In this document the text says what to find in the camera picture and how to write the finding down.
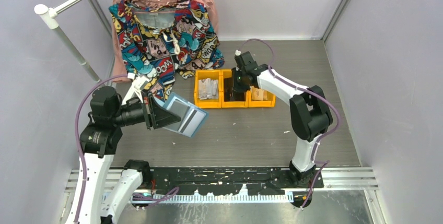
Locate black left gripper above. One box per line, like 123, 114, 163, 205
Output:
112, 90, 181, 129

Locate grey credit card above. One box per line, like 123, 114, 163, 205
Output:
168, 99, 190, 118

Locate white magnetic stripe card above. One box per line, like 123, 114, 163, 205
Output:
179, 109, 207, 137

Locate yellow three-compartment bin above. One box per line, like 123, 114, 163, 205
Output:
194, 69, 276, 109

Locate blue leather card holder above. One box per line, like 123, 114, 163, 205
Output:
155, 92, 208, 138

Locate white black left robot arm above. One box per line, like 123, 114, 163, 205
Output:
66, 86, 181, 223

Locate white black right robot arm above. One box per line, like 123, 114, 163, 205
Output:
232, 50, 333, 188

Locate black cards stack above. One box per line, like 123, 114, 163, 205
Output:
224, 77, 246, 102

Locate orange cards stack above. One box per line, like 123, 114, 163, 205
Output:
250, 86, 267, 101

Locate silver cards stack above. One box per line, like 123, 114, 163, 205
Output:
197, 78, 219, 100

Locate colourful comic print shorts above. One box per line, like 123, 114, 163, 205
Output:
109, 0, 225, 101

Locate white metal clothes rack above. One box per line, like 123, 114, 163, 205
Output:
34, 0, 111, 83

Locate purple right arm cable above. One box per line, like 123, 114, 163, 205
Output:
239, 38, 343, 210

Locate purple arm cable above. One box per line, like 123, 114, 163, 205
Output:
73, 74, 181, 224
239, 38, 343, 210

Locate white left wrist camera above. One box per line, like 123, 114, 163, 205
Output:
121, 73, 149, 105

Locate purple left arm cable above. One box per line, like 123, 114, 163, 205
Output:
73, 74, 181, 224

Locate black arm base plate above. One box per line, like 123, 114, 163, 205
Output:
139, 167, 323, 196

